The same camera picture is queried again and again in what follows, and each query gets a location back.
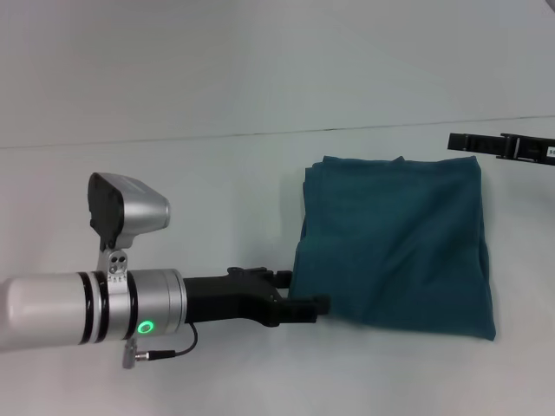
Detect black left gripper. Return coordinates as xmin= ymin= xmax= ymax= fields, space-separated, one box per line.
xmin=184 ymin=266 xmax=331 ymax=327

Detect teal blue shirt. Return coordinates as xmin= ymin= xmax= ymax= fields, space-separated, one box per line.
xmin=288 ymin=154 xmax=498 ymax=343

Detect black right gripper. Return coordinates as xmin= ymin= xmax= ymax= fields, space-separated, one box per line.
xmin=448 ymin=133 xmax=555 ymax=168

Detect silver left camera bracket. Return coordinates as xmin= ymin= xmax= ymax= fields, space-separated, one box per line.
xmin=95 ymin=245 xmax=130 ymax=287

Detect dark left gripper cable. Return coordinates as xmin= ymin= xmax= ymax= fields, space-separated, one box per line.
xmin=121 ymin=322 xmax=199 ymax=370

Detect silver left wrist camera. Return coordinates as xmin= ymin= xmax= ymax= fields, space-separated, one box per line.
xmin=88 ymin=172 xmax=172 ymax=252

